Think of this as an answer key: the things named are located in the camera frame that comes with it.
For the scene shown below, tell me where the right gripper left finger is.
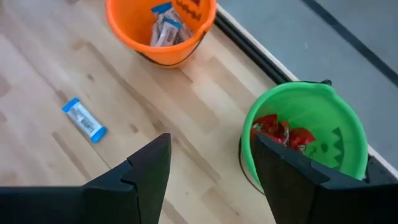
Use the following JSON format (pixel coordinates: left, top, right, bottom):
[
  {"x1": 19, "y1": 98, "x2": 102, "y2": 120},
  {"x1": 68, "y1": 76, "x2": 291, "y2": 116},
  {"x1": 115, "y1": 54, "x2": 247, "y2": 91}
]
[{"x1": 0, "y1": 133, "x2": 172, "y2": 224}]

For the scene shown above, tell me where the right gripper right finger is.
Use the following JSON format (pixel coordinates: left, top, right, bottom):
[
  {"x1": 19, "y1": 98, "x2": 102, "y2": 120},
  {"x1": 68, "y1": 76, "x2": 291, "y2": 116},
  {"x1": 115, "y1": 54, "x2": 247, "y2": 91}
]
[{"x1": 251, "y1": 134, "x2": 398, "y2": 224}]

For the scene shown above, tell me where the red Skittles candy bag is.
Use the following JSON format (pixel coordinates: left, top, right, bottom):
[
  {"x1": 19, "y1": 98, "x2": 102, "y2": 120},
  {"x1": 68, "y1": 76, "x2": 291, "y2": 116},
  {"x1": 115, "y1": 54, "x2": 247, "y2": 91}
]
[
  {"x1": 251, "y1": 114, "x2": 290, "y2": 146},
  {"x1": 288, "y1": 126, "x2": 317, "y2": 152}
]

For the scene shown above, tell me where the green plastic bucket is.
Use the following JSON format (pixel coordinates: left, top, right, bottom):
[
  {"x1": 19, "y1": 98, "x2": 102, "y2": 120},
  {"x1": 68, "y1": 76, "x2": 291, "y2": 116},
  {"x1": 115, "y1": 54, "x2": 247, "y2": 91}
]
[{"x1": 238, "y1": 80, "x2": 370, "y2": 194}]

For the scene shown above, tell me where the orange plastic bucket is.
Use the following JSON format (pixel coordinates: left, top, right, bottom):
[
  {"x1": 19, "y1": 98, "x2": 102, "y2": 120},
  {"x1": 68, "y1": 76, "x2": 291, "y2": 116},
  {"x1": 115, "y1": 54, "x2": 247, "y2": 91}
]
[{"x1": 105, "y1": 0, "x2": 218, "y2": 68}]

